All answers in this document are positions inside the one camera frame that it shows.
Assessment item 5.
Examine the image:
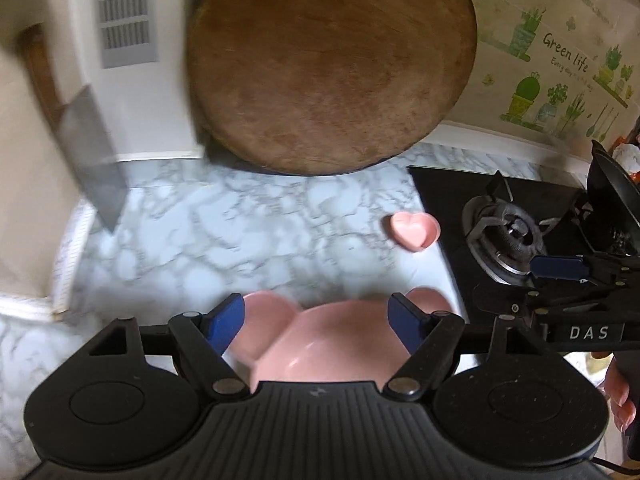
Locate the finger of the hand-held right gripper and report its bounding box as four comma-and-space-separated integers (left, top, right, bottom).
529, 252, 640, 288
471, 282, 608, 317

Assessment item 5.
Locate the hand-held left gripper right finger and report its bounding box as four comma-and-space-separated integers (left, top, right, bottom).
382, 292, 540, 403

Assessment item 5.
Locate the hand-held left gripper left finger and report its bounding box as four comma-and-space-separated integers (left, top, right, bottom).
89, 292, 252, 402

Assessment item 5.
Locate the pink pig-shaped plate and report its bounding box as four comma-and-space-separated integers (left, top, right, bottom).
232, 287, 454, 396

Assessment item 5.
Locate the person's right hand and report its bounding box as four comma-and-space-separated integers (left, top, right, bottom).
590, 350, 639, 433

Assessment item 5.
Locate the gas burner with pan support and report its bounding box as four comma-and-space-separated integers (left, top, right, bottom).
462, 170, 568, 287

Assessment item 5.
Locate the black wok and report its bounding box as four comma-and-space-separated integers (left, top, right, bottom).
581, 139, 640, 257

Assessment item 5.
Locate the pink heart-shaped dish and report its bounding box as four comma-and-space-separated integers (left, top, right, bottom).
390, 211, 441, 253

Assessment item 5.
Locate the black gas stove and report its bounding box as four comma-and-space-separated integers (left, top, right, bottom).
407, 165, 603, 327

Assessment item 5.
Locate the round wooden chopping board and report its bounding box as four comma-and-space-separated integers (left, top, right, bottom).
186, 0, 477, 177

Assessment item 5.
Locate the black cable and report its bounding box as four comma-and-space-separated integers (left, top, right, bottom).
594, 455, 640, 477

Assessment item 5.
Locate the cactus print wall sticker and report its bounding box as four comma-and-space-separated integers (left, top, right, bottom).
449, 0, 640, 157

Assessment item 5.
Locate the cleaver with wooden handle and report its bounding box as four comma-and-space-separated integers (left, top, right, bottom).
20, 25, 129, 234

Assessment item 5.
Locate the grey wall vent grille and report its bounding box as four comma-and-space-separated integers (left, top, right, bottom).
95, 0, 162, 70

